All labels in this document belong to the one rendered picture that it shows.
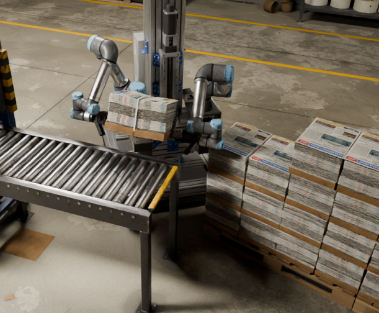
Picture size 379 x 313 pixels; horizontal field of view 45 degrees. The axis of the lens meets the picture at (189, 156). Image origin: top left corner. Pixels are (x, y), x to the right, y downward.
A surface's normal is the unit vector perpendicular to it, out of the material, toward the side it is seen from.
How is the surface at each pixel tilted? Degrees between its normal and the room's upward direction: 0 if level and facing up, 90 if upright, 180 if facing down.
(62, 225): 0
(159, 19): 90
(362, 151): 1
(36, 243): 0
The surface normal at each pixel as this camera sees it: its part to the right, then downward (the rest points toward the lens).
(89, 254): 0.04, -0.83
